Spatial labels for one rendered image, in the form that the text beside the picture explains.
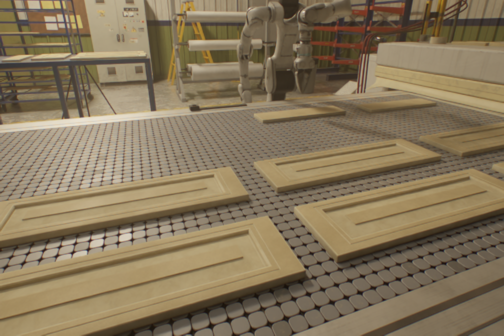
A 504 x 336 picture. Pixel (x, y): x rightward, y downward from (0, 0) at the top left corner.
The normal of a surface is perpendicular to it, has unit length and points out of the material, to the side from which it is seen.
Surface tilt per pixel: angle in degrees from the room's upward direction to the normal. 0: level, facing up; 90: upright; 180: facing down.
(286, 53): 112
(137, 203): 11
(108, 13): 90
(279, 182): 0
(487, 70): 90
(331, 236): 0
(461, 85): 90
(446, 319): 0
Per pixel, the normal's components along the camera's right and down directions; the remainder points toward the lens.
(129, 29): 0.35, 0.35
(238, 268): 0.07, -0.84
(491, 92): -0.94, 0.13
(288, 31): 0.30, 0.68
